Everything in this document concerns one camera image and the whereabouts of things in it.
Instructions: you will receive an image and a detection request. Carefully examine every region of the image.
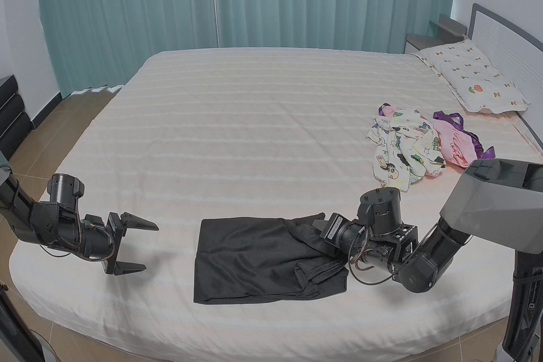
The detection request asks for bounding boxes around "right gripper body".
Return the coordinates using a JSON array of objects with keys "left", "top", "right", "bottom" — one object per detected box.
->
[{"left": 322, "top": 214, "right": 362, "bottom": 260}]

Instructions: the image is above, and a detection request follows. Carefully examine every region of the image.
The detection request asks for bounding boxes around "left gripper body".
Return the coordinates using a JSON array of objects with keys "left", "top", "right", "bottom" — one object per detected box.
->
[{"left": 80, "top": 212, "right": 124, "bottom": 277}]

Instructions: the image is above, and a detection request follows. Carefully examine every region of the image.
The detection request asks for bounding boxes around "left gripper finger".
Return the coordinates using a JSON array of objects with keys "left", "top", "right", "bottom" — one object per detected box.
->
[
  {"left": 113, "top": 262, "right": 147, "bottom": 276},
  {"left": 120, "top": 213, "right": 160, "bottom": 232}
]

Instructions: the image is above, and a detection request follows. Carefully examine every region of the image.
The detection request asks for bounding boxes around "black T-shirt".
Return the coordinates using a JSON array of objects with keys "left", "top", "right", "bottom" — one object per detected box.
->
[{"left": 194, "top": 214, "right": 349, "bottom": 304}]

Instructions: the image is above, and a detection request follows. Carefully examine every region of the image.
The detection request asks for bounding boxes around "bed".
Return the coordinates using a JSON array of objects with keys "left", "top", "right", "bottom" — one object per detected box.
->
[{"left": 8, "top": 3, "right": 543, "bottom": 362}]

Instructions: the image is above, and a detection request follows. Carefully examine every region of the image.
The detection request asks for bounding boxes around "white printed pyjama garment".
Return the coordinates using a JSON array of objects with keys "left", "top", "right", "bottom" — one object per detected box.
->
[{"left": 367, "top": 102, "right": 446, "bottom": 192}]

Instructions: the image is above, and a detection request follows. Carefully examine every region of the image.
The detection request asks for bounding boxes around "pink garment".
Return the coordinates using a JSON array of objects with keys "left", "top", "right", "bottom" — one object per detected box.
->
[{"left": 433, "top": 120, "right": 480, "bottom": 168}]

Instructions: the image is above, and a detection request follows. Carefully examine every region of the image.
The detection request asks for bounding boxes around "black chest of drawers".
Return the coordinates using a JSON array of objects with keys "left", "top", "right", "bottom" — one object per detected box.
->
[{"left": 0, "top": 74, "right": 34, "bottom": 159}]

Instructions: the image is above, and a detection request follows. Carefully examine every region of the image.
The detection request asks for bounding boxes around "purple garment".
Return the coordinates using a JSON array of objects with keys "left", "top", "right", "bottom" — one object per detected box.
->
[{"left": 433, "top": 110, "right": 497, "bottom": 161}]

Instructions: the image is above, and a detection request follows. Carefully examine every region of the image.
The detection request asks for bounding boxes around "white printed pillow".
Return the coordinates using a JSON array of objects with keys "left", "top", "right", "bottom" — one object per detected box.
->
[{"left": 411, "top": 39, "right": 531, "bottom": 115}]

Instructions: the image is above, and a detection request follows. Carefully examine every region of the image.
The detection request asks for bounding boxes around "grey bedside table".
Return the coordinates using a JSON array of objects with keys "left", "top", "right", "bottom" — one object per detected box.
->
[{"left": 405, "top": 14, "right": 467, "bottom": 54}]

